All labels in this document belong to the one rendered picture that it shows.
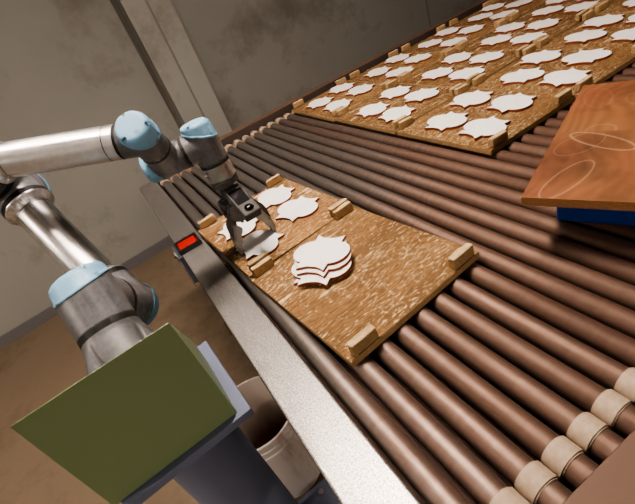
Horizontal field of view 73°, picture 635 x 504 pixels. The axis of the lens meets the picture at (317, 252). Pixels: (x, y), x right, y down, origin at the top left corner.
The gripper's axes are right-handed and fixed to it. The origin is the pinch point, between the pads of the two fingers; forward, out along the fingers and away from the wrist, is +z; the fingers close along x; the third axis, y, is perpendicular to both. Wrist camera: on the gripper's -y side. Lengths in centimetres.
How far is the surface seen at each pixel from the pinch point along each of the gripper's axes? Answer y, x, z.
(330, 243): -23.9, -9.1, -1.9
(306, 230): -7.5, -11.2, 0.9
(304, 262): -24.1, -1.2, -2.0
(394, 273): -41.5, -12.2, 2.0
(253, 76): 249, -123, -2
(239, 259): -0.4, 7.2, 0.6
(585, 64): -20, -120, 2
